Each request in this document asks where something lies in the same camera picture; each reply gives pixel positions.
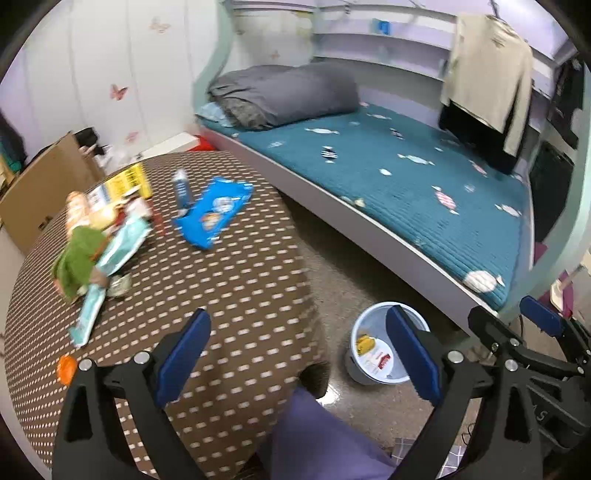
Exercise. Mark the black hanging garment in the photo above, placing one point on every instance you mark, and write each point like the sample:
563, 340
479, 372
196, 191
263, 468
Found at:
480, 136

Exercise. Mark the crumpled silver wrapper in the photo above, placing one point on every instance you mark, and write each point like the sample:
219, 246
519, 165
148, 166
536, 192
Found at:
118, 286

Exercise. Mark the blue striped pillow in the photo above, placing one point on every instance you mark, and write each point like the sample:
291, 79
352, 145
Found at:
210, 113

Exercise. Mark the red stool with white top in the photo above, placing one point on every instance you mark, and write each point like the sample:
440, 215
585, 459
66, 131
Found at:
205, 144

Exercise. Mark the crumpled white wrapper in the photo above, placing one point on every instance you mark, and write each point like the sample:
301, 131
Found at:
120, 216

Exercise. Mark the grey checkered cloth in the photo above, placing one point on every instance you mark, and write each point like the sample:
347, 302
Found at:
406, 450

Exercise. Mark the light blue packet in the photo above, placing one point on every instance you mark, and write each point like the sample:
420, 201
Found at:
113, 258

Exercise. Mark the white plastic waste bin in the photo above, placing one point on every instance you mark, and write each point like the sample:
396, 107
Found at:
364, 370

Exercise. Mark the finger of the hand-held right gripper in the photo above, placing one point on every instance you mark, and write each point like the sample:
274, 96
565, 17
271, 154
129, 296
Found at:
540, 314
489, 328

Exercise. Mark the small blue shelf item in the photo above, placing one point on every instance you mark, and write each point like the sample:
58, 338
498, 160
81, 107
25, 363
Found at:
382, 26

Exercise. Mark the purple cloth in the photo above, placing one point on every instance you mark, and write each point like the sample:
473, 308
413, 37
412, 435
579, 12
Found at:
567, 297

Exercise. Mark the brown dotted tablecloth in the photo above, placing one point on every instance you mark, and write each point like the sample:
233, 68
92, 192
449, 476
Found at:
231, 300

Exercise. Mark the grey duvet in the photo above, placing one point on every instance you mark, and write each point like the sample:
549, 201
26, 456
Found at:
286, 92

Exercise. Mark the pale pink butterfly sticker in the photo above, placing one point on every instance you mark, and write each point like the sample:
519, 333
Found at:
275, 54
131, 136

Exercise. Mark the peach snack packet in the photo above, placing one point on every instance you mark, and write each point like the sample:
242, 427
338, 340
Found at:
76, 210

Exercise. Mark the red and white wrapper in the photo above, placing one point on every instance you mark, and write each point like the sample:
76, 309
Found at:
384, 360

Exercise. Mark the brown cardboard box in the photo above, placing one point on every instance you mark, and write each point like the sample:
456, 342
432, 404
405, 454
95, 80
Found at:
46, 184

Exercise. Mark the yellow cardboard box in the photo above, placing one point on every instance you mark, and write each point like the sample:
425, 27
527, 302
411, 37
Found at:
127, 182

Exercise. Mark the orange bottle cap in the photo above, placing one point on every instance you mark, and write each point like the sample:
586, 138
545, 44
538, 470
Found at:
66, 368

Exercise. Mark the yellow wrapper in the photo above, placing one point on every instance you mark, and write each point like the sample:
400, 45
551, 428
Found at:
367, 344

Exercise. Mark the white bed frame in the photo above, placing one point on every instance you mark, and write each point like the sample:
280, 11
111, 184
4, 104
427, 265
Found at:
341, 214

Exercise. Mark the white plastic bag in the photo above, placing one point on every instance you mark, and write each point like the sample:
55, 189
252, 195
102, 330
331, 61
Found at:
111, 158

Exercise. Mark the beige hanging jacket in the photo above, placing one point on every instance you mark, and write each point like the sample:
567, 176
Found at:
489, 74

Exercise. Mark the black hanging clothes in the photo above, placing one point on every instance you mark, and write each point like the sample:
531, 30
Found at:
565, 106

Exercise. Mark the green snack packet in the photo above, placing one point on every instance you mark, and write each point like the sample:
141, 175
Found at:
78, 263

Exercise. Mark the blue wipes packet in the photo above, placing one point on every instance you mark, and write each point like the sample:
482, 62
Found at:
214, 210

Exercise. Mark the person's purple trouser leg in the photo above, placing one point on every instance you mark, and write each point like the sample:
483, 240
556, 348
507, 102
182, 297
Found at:
318, 443

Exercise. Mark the dark pink butterfly sticker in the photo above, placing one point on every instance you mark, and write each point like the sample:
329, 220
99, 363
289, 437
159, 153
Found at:
117, 91

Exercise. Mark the teal candy print mattress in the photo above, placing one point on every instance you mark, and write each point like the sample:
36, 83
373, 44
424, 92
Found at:
369, 184

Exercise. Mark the black clothes pile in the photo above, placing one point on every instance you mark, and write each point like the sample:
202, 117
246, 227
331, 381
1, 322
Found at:
85, 136

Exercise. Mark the white headboard shelf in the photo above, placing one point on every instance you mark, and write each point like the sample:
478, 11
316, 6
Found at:
392, 50

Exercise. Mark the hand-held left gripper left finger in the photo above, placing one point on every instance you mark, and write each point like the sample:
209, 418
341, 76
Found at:
184, 357

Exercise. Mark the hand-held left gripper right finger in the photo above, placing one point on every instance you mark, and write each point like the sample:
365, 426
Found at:
413, 357

